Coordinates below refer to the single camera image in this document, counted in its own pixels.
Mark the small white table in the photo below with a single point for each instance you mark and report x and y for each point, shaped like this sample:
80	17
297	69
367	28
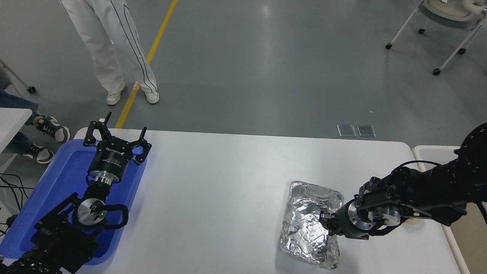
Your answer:
11	121

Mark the metal floor plate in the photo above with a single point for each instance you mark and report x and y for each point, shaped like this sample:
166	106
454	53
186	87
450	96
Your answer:
366	130
346	130

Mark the seated person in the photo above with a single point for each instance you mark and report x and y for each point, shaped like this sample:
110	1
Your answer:
49	127

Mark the crumpled tan paper ball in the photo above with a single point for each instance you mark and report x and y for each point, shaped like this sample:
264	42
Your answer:
412	223

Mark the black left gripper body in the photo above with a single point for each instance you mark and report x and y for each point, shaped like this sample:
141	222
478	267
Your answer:
108	161

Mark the grey chair leg with caster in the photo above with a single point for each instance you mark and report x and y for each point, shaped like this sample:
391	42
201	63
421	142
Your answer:
15	78

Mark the standing person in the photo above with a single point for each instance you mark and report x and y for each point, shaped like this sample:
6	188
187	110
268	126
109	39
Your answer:
110	45

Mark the white wheeled chair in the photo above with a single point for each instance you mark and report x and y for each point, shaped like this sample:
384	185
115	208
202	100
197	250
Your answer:
449	9

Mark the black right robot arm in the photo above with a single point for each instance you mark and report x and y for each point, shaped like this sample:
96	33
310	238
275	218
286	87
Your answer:
433	186

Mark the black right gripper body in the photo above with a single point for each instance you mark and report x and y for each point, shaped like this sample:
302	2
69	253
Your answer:
343	222

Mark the silver foil tray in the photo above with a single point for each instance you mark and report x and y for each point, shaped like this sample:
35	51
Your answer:
304	224

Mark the blue plastic tray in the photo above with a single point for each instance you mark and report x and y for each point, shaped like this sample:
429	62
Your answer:
68	179

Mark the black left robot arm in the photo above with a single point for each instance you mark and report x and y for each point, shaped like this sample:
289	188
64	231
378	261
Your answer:
57	239

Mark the large pale bin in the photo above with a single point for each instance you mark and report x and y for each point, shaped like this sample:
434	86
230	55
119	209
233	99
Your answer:
471	247

